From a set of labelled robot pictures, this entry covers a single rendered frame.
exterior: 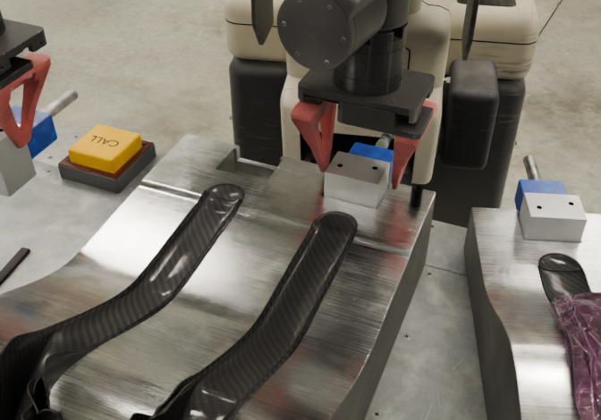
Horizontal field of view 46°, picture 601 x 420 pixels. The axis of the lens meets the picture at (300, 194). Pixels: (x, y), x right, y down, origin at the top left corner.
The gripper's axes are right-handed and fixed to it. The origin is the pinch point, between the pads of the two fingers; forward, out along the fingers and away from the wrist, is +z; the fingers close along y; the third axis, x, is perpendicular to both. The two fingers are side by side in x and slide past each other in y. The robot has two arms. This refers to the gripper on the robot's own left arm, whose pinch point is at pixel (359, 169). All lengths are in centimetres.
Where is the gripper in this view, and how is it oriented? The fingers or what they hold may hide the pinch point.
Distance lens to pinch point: 64.6
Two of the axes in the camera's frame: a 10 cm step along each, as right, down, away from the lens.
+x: 3.8, -5.5, 7.4
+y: 9.2, 2.4, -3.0
